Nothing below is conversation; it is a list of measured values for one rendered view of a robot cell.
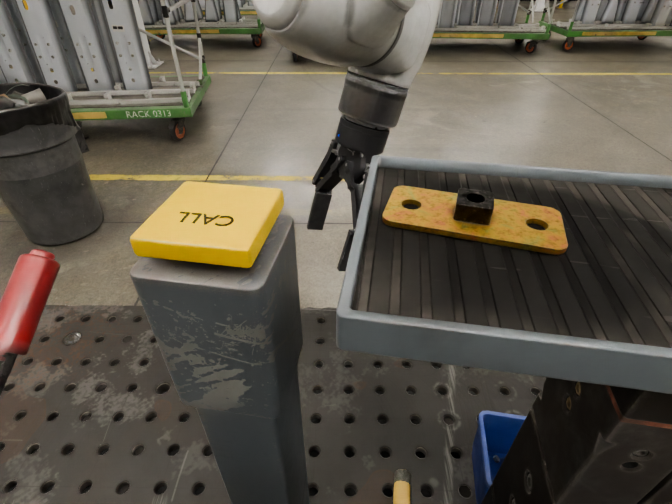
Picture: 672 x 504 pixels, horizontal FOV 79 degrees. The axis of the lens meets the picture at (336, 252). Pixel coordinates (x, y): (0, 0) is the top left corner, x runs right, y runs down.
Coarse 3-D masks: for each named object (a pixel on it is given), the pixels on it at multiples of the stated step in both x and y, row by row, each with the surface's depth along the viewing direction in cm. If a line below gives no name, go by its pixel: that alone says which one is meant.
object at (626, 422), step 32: (544, 384) 30; (576, 384) 25; (544, 416) 29; (576, 416) 24; (608, 416) 21; (640, 416) 19; (512, 448) 35; (544, 448) 29; (576, 448) 24; (608, 448) 22; (640, 448) 21; (512, 480) 34; (544, 480) 28; (576, 480) 24; (608, 480) 23; (640, 480) 23
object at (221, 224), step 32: (192, 192) 22; (224, 192) 22; (256, 192) 22; (160, 224) 20; (192, 224) 20; (224, 224) 20; (256, 224) 20; (160, 256) 19; (192, 256) 19; (224, 256) 19; (256, 256) 19
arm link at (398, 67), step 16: (416, 0) 47; (432, 0) 49; (416, 16) 47; (432, 16) 50; (400, 32) 46; (416, 32) 48; (432, 32) 52; (400, 48) 48; (416, 48) 50; (384, 64) 49; (400, 64) 50; (416, 64) 53; (384, 80) 52; (400, 80) 53
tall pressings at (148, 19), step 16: (144, 0) 583; (176, 0) 625; (208, 0) 603; (224, 0) 604; (144, 16) 591; (160, 16) 633; (176, 16) 615; (192, 16) 614; (208, 16) 615; (224, 16) 622; (240, 16) 642
